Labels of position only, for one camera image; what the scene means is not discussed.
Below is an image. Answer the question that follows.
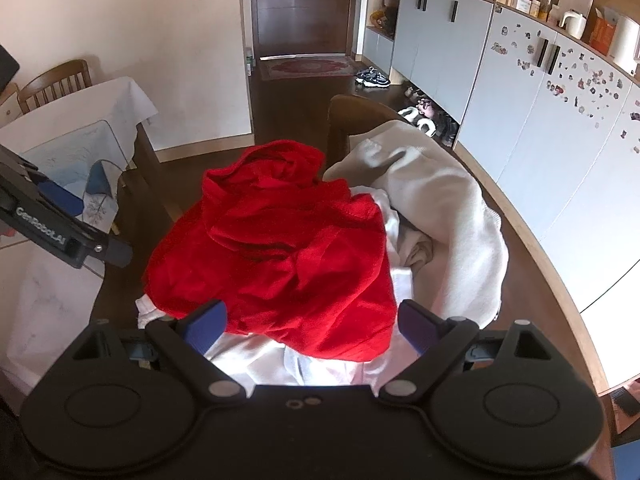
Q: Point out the red printed t-shirt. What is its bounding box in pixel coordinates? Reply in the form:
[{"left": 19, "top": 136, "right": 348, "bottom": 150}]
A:
[{"left": 142, "top": 140, "right": 397, "bottom": 362}]

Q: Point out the brown chair under clothes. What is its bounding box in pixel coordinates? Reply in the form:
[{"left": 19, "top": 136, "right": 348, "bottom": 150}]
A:
[{"left": 326, "top": 94, "right": 401, "bottom": 168}]

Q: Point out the white garment pile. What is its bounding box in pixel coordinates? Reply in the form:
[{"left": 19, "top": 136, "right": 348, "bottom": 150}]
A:
[{"left": 137, "top": 180, "right": 416, "bottom": 386}]

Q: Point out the beige sweatshirt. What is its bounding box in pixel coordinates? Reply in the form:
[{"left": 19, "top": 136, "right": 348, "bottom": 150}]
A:
[{"left": 323, "top": 120, "right": 509, "bottom": 327}]

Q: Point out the wooden dining chair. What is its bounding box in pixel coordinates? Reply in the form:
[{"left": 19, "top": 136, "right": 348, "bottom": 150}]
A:
[{"left": 17, "top": 58, "right": 92, "bottom": 114}]

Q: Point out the dark sneakers pair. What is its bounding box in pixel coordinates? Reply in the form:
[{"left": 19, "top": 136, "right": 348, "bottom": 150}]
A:
[{"left": 355, "top": 66, "right": 390, "bottom": 89}]

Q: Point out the red door mat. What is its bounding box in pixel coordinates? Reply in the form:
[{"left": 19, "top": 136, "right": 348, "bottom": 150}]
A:
[{"left": 258, "top": 56, "right": 357, "bottom": 80}]

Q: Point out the dark wooden entrance door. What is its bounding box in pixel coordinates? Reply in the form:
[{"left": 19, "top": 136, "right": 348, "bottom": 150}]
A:
[{"left": 252, "top": 0, "right": 354, "bottom": 60}]

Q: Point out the white cabinet wall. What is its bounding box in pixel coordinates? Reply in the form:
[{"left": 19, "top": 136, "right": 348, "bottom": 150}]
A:
[{"left": 385, "top": 0, "right": 639, "bottom": 392}]

